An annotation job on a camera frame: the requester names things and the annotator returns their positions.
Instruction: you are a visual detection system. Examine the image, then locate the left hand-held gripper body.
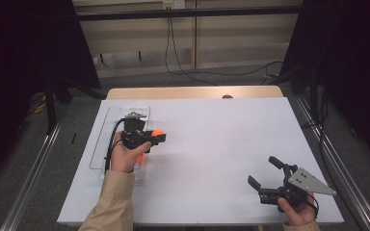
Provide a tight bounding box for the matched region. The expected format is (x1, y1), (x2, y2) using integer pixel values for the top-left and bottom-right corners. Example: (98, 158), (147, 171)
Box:
(120, 112), (154, 150)

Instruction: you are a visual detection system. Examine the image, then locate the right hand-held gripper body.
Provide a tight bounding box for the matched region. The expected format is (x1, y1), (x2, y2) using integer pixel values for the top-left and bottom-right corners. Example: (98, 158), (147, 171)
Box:
(257, 165), (338, 213)

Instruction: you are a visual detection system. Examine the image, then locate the clear plastic bin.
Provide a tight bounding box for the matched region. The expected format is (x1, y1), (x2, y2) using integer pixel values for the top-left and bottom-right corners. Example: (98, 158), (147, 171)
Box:
(89, 105), (152, 186)

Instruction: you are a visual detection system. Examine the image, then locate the person's right hand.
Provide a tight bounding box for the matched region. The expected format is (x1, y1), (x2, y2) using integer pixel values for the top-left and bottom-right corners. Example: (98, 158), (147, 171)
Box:
(277, 192), (318, 227)

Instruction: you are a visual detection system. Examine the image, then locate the person's left hand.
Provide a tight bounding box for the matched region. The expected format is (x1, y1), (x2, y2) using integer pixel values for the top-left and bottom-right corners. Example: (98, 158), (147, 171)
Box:
(109, 132), (152, 174)

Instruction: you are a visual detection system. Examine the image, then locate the wooden table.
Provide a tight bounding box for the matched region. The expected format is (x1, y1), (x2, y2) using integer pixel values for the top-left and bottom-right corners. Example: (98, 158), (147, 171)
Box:
(105, 85), (285, 101)

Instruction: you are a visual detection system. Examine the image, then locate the black metal stand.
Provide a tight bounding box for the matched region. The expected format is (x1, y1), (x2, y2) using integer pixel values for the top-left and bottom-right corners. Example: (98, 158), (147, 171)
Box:
(42, 71), (108, 135)
(271, 65), (321, 123)

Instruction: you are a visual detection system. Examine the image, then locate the black curtain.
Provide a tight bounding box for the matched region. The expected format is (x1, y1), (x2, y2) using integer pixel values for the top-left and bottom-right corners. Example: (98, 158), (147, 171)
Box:
(279, 0), (370, 171)
(0, 0), (102, 189)

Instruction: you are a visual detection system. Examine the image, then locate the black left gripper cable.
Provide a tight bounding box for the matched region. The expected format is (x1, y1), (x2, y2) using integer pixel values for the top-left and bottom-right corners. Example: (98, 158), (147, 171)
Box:
(103, 117), (127, 175)

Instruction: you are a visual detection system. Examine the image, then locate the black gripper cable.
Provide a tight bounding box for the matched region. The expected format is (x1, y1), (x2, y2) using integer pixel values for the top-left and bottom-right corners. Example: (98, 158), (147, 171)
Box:
(307, 192), (320, 219)
(103, 117), (127, 175)

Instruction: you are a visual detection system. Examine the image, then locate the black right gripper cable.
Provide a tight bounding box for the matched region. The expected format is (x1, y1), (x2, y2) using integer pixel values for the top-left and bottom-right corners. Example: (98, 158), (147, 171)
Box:
(307, 192), (320, 219)

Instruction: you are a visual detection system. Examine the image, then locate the aluminium floor rail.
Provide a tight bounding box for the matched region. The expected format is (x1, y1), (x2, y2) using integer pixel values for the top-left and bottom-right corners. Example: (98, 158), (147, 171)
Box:
(0, 105), (66, 231)
(294, 94), (370, 231)

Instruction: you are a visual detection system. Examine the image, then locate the black power cable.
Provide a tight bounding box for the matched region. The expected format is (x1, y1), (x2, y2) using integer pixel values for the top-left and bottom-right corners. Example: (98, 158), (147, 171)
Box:
(164, 9), (220, 87)
(169, 16), (284, 78)

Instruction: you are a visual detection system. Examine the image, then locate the black horizontal frame bar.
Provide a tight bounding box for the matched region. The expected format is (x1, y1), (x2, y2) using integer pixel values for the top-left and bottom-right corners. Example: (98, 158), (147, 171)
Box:
(74, 6), (304, 21)

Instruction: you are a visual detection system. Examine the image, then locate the white wall socket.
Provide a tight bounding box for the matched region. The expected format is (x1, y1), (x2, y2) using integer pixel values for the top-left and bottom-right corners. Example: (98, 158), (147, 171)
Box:
(162, 0), (187, 11)

